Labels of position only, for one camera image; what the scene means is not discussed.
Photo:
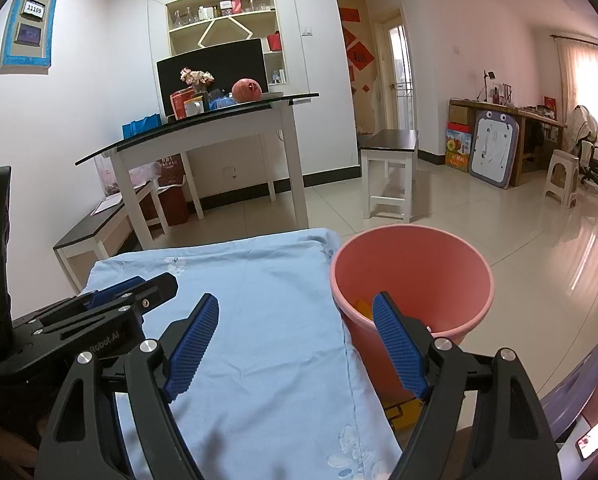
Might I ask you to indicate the blue framed wall meter box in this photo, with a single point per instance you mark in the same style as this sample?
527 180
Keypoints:
29 25

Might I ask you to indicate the white table with glass top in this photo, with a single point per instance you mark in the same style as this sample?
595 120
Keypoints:
219 130

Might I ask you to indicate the blue items on table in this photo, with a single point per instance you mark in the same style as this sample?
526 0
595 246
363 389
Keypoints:
222 103

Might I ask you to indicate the light blue floral cloth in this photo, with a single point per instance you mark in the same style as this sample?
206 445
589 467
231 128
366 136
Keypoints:
259 335

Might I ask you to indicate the clear plastic bag with contents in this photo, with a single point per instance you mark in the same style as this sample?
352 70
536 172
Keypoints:
108 175

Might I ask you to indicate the dried flower bouquet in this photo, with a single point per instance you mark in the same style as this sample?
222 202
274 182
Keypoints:
196 77

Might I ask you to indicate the paper sheet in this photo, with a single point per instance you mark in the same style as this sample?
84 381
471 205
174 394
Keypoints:
105 205

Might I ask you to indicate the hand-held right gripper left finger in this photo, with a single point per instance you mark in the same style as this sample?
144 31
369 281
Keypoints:
191 350

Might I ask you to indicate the white door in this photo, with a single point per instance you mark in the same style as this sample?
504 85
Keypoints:
396 70

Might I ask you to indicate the wall light switch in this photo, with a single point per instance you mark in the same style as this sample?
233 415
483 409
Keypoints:
307 30

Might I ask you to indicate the red wall decorations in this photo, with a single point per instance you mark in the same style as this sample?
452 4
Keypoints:
359 55

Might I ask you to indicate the short black topped white bench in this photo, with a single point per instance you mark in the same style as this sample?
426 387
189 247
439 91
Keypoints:
389 140

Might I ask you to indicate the white plastic stool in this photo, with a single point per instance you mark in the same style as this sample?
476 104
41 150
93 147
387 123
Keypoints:
561 175

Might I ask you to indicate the pink plastic bucket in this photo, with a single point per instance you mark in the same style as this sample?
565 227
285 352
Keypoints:
429 260

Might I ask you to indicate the red pomegranate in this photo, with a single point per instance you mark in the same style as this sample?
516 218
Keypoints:
246 91

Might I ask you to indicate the pink curtain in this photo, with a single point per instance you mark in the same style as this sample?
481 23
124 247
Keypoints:
589 85

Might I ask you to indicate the yellow foam fruit net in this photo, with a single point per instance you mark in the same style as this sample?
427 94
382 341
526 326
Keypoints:
364 307

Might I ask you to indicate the fruit carton box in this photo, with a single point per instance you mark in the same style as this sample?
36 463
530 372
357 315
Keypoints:
458 147

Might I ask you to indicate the smartphone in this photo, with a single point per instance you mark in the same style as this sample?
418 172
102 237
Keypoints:
595 439

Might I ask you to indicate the blue packet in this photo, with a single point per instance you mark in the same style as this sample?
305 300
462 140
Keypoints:
141 127

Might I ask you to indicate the wall socket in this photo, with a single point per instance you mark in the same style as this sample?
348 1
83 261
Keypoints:
230 172

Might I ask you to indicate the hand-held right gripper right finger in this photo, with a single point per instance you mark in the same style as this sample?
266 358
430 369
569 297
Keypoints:
399 345

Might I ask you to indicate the office chair with clothes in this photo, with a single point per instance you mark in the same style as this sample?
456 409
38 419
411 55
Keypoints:
589 135

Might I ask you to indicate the long black topped white bench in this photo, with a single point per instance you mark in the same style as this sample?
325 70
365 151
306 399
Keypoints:
86 232

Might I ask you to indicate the yellow black box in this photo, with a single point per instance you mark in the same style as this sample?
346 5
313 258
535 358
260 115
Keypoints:
404 412

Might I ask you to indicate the pink plastic bag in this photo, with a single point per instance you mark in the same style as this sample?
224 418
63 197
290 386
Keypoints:
144 175

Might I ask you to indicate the purple framed drawing board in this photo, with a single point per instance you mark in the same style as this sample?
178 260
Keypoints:
494 152

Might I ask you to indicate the black monitor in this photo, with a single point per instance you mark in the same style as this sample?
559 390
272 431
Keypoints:
229 60

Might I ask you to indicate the recessed wall shelf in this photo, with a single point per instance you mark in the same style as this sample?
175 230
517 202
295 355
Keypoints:
224 25

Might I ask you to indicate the small red shelf box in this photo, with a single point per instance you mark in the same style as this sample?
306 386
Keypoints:
274 42

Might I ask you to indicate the wooden desk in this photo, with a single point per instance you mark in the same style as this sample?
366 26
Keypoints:
534 135

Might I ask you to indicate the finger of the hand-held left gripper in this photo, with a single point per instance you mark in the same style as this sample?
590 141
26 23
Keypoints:
114 290
154 292

